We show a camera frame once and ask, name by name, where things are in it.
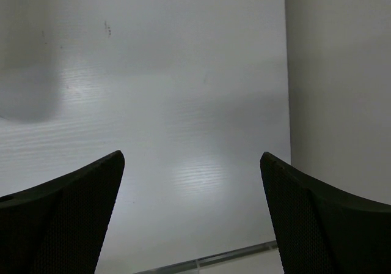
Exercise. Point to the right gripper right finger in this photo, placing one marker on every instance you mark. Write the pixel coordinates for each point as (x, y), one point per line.
(320, 228)

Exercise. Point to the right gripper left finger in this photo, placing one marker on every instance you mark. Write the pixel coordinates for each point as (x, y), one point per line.
(59, 226)

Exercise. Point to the aluminium rail table edge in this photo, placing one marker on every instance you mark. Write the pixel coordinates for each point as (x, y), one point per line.
(193, 266)

